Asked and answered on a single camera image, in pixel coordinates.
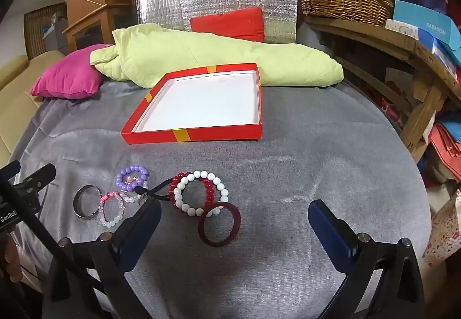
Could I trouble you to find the silver bangle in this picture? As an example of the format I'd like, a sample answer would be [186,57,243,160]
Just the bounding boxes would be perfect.
[73,185,102,222]

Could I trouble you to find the wooden side table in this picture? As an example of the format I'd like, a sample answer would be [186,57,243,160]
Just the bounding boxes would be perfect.
[306,15,461,163]

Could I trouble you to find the small white box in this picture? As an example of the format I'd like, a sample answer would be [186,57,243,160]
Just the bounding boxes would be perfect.
[385,19,419,40]

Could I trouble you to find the red cushion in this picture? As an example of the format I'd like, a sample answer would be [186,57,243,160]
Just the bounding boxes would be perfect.
[190,7,265,42]

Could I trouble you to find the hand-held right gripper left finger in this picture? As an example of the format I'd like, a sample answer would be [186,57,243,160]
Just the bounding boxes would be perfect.
[43,197,163,319]

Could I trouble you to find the blue cardboard box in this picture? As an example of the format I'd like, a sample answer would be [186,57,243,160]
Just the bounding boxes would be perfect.
[392,0,461,66]

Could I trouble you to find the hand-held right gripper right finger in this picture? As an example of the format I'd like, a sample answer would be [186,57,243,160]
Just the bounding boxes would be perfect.
[307,199,426,319]

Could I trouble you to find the small clear bead bracelet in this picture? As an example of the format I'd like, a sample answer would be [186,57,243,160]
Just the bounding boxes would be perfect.
[120,175,149,204]

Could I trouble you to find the pink pillow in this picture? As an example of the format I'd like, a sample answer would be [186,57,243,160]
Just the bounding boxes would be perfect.
[29,45,109,100]

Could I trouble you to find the stack of red bags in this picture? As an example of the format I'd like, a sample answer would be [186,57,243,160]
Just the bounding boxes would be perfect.
[428,123,461,168]

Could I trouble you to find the grey blanket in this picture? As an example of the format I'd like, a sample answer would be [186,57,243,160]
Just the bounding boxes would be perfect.
[11,81,433,319]

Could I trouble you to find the black hair tie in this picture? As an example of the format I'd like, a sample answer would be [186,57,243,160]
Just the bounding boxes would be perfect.
[135,177,181,202]

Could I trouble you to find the white bead bracelet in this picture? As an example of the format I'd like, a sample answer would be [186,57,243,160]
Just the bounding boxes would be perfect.
[174,170,230,216]

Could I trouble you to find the light green quilt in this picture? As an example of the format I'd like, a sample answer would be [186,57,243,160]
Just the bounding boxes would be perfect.
[89,24,344,89]

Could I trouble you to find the person's left hand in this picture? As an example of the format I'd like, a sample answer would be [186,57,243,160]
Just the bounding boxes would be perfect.
[0,237,23,284]

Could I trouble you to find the floral gift bag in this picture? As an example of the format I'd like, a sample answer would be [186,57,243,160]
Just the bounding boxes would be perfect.
[422,189,461,267]

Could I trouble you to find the beige sofa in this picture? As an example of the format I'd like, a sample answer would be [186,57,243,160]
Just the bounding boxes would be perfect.
[0,49,67,168]

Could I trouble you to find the dark red bangle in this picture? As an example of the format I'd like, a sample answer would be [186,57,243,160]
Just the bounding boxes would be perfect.
[197,202,242,247]

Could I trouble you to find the dark red bead bracelet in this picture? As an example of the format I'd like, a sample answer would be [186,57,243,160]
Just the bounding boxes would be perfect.
[167,172,218,210]

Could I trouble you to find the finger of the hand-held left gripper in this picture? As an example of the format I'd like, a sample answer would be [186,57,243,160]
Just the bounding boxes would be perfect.
[14,164,57,194]

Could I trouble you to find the purple bead bracelet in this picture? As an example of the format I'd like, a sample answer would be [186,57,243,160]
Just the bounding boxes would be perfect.
[115,165,149,192]

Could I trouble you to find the clear pink bead bracelet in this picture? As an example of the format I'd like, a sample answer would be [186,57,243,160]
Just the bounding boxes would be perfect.
[97,191,126,228]

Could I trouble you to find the red shallow gift box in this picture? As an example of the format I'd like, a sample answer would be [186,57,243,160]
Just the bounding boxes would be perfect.
[120,63,263,144]

